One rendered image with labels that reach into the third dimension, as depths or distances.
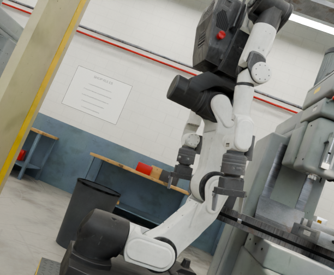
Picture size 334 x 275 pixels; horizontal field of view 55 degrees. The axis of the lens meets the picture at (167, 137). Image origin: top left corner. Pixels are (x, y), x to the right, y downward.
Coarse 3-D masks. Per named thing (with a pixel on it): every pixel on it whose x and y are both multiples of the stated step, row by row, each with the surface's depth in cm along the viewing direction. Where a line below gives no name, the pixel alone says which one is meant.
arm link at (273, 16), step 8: (264, 0) 119; (272, 0) 120; (280, 0) 121; (256, 8) 122; (264, 8) 121; (272, 8) 120; (280, 8) 121; (288, 8) 122; (264, 16) 120; (272, 16) 120; (280, 16) 121; (272, 24) 120
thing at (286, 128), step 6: (300, 114) 222; (288, 120) 248; (294, 120) 231; (282, 126) 260; (288, 126) 241; (294, 126) 223; (300, 126) 210; (306, 126) 202; (276, 132) 273; (282, 132) 251; (288, 132) 234
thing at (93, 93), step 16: (80, 80) 645; (96, 80) 643; (112, 80) 641; (64, 96) 642; (80, 96) 640; (96, 96) 638; (112, 96) 637; (128, 96) 635; (96, 112) 634; (112, 112) 632
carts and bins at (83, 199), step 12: (84, 180) 340; (84, 192) 306; (96, 192) 305; (108, 192) 349; (72, 204) 311; (84, 204) 305; (96, 204) 305; (108, 204) 312; (72, 216) 306; (84, 216) 304; (60, 228) 315; (72, 228) 304; (60, 240) 307; (72, 240) 303
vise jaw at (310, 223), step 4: (308, 220) 181; (312, 220) 177; (308, 224) 179; (312, 224) 175; (316, 224) 175; (320, 224) 175; (312, 228) 175; (316, 228) 175; (320, 228) 175; (324, 228) 175; (328, 228) 175; (324, 232) 175; (328, 232) 175; (332, 232) 175
